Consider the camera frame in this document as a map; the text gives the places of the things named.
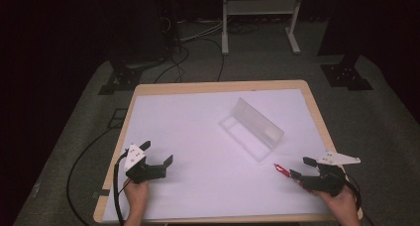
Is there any red pen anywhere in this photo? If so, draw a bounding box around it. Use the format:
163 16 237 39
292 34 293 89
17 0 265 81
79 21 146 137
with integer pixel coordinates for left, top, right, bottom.
272 163 315 194

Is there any white table sheet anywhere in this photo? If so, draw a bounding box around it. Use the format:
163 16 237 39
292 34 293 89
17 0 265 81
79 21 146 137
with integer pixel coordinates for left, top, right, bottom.
101 88 332 224

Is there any person's right hand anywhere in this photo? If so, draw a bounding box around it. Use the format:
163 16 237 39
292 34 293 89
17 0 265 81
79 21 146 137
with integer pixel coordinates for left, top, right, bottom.
316 184 362 226

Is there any black stand base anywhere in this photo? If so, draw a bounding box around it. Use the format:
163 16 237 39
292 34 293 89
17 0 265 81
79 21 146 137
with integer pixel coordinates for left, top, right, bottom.
319 53 374 92
97 58 144 96

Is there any person's left hand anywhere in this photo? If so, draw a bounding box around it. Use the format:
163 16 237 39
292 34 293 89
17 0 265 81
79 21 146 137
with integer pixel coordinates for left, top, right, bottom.
123 178 151 221

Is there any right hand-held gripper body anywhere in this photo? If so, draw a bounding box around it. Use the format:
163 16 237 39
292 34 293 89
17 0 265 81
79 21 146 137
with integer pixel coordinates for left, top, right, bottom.
299 151 362 198

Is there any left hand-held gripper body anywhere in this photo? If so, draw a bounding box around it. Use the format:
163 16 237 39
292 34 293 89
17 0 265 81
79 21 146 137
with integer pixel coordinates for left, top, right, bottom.
123 143 167 185

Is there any black floor cable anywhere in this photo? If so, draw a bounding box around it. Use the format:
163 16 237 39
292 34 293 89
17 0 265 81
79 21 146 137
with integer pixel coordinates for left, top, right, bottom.
153 45 191 85
189 37 226 83
65 128 115 226

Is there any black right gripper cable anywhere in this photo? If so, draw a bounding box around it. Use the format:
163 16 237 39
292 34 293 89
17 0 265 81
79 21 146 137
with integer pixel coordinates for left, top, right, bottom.
343 178 364 214

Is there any clear plastic pencil case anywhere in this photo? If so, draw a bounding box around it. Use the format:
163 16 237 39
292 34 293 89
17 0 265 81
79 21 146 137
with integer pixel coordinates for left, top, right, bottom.
218 96 285 164

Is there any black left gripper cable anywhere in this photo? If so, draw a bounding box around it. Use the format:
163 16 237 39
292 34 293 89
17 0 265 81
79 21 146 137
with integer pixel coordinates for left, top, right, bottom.
112 149 131 226

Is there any wooden table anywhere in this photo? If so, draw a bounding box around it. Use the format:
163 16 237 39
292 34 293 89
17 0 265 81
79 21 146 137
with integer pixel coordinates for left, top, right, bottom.
92 79 364 225

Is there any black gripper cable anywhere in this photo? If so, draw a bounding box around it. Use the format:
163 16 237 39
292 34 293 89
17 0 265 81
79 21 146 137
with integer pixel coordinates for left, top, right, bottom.
112 149 131 226
343 178 364 214

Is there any white metal stand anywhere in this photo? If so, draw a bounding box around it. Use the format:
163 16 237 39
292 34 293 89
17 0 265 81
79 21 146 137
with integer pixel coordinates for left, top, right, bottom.
221 0 305 57

